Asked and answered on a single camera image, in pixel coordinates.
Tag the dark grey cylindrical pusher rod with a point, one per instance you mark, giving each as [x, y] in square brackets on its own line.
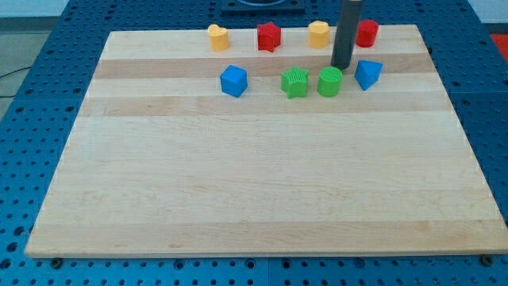
[345, 37]

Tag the yellow hexagon block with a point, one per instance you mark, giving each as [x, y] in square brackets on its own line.
[319, 34]

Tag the green star block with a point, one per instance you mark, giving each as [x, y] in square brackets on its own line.
[294, 82]

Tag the red star block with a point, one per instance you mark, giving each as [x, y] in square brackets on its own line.
[268, 36]

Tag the red cylinder block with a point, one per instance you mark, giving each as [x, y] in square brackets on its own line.
[366, 33]

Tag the blue triangle block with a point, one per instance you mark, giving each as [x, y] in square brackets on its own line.
[367, 73]

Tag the green cylinder block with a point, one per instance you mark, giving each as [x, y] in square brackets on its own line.
[329, 81]

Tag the blue cube block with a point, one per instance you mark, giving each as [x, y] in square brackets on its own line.
[234, 81]

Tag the yellow heart block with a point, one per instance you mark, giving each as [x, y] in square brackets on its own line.
[219, 37]

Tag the light wooden board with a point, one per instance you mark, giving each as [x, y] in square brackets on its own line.
[161, 163]

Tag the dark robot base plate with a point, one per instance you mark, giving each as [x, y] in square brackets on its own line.
[228, 7]

